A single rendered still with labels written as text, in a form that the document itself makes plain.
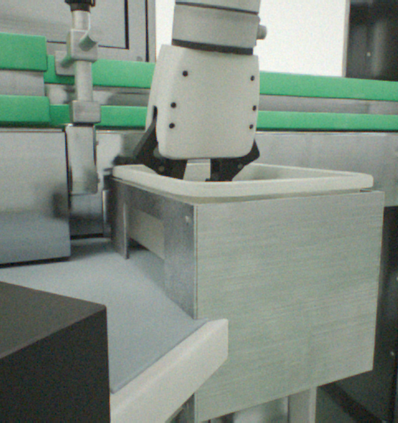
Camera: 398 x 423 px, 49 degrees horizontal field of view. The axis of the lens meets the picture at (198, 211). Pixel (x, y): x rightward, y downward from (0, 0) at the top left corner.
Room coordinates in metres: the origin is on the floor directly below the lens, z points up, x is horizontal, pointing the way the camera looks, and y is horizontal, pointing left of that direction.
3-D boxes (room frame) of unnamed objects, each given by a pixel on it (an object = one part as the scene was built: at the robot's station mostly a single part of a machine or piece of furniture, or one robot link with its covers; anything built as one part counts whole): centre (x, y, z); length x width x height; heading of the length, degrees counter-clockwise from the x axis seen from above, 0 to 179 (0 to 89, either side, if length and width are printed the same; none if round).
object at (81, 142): (0.47, 0.13, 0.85); 0.09 x 0.04 x 0.07; 26
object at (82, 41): (0.45, 0.12, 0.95); 0.17 x 0.03 x 0.12; 26
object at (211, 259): (0.44, -0.01, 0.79); 0.27 x 0.17 x 0.08; 26
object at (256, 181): (0.41, -0.03, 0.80); 0.22 x 0.17 x 0.09; 26
